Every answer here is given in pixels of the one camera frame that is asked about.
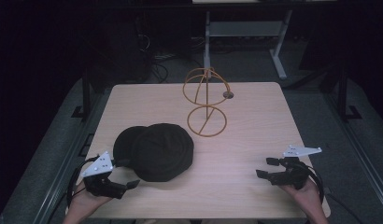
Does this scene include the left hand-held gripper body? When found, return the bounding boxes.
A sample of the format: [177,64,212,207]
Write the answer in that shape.
[81,151,128,200]

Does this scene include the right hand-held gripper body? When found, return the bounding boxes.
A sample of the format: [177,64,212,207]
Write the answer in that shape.
[273,144,323,190]

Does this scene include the black hat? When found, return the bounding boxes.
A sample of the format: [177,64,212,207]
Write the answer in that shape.
[112,122,195,183]

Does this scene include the person's right hand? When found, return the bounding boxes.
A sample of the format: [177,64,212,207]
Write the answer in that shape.
[279,178,323,217]

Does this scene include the person's left hand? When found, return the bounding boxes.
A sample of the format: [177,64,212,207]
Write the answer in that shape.
[67,181,114,217]

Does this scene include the black metal stand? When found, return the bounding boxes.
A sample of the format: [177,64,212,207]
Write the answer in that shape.
[71,66,99,121]
[334,60,363,123]

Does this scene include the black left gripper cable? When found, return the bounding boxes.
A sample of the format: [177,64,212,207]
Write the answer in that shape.
[65,155,101,208]

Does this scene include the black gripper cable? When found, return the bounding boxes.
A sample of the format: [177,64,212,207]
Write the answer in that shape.
[300,164,366,224]
[65,155,101,208]

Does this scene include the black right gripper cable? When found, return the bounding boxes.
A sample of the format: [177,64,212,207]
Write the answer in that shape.
[300,164,366,224]

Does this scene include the grey metal rail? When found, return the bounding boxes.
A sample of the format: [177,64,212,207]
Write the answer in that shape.
[322,92,383,217]
[32,92,102,224]

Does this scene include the gold wire hat stand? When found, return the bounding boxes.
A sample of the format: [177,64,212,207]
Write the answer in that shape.
[182,66,232,138]

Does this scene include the bundle of floor cables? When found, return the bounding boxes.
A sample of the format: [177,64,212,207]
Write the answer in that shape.
[148,36,209,84]

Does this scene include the grey metal desk frame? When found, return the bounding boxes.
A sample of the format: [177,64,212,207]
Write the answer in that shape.
[203,9,293,80]

